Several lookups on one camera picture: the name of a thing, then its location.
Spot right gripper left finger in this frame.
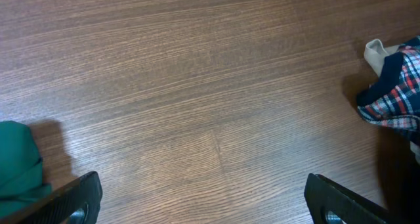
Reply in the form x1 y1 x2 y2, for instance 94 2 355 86
1 171 102 224

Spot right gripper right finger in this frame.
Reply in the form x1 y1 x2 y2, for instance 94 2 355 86
304 173 394 224

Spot green t-shirt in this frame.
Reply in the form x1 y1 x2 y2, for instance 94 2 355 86
1 121 52 218

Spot plaid shirt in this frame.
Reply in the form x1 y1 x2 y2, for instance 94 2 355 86
356 36 419 146

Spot beige cloth piece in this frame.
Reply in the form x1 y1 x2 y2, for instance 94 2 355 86
364 39 399 77

